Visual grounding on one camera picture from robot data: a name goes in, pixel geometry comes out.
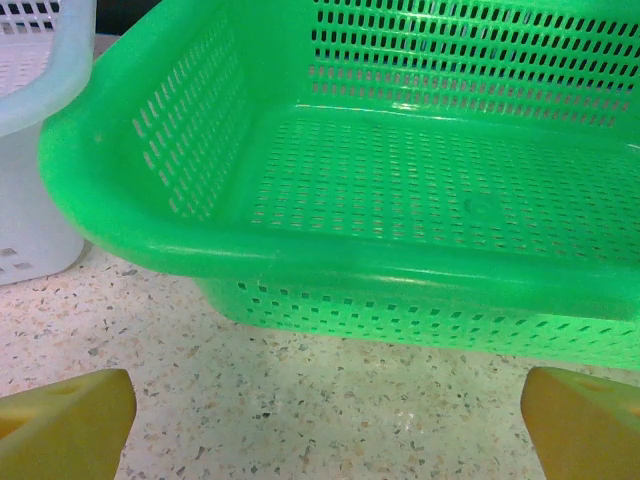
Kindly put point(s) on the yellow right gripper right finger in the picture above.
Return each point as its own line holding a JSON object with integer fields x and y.
{"x": 590, "y": 430}

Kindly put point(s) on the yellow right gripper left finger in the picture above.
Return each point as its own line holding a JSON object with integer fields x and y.
{"x": 65, "y": 430}

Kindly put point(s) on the white perforated plastic basket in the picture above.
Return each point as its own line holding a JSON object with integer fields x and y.
{"x": 30, "y": 200}

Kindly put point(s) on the green perforated plastic basket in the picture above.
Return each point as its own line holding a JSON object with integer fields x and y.
{"x": 400, "y": 260}

